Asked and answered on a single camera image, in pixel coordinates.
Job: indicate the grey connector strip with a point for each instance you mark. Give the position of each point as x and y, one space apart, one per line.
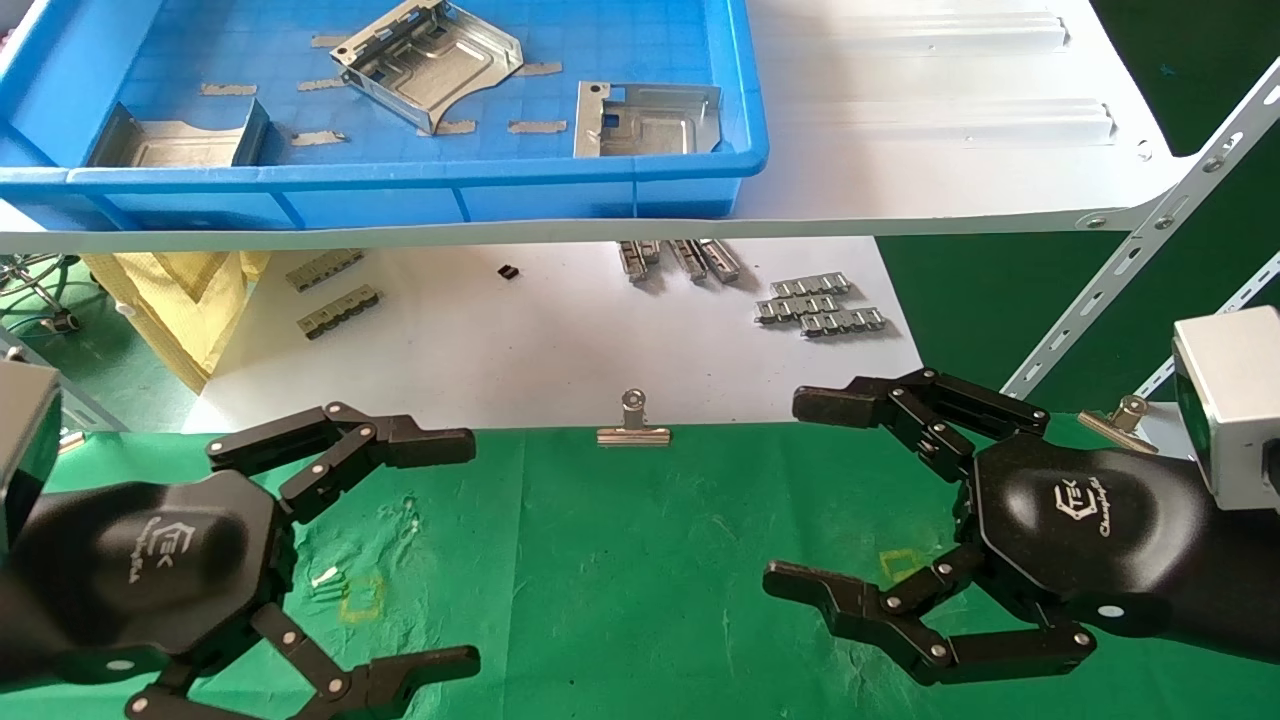
340 311
325 269

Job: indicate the white metal shelf panel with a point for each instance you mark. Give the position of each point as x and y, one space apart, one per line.
900 150

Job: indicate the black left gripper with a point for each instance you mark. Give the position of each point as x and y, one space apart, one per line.
150 560

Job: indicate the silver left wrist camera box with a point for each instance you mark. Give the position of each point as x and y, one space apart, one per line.
25 430

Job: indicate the white slotted angle strut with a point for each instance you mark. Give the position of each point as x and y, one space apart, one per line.
1150 235
1245 293
95 415

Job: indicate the small white scrap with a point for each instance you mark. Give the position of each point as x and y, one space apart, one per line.
325 577

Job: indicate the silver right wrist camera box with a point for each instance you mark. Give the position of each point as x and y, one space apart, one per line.
1230 400

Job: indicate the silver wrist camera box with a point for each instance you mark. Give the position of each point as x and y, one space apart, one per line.
25 430
1230 400

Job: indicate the silver toothed metal strip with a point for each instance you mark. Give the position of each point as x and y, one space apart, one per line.
810 285
843 321
797 307

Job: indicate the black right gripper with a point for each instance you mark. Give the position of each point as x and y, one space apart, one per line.
1080 520

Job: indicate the stamped sheet metal bracket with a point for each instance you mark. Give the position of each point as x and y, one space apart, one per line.
180 145
440 70
650 130

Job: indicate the blue plastic bin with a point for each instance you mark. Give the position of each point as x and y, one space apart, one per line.
560 200

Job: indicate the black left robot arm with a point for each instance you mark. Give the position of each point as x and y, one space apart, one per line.
15 630

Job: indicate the green table cloth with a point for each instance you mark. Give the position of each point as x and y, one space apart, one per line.
640 560

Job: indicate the yellow woven bag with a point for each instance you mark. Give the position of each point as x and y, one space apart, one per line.
180 300

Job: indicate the silver metal clip part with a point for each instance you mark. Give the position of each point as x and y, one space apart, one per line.
722 260
637 260
688 260

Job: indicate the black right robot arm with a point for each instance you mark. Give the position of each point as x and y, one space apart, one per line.
1240 590

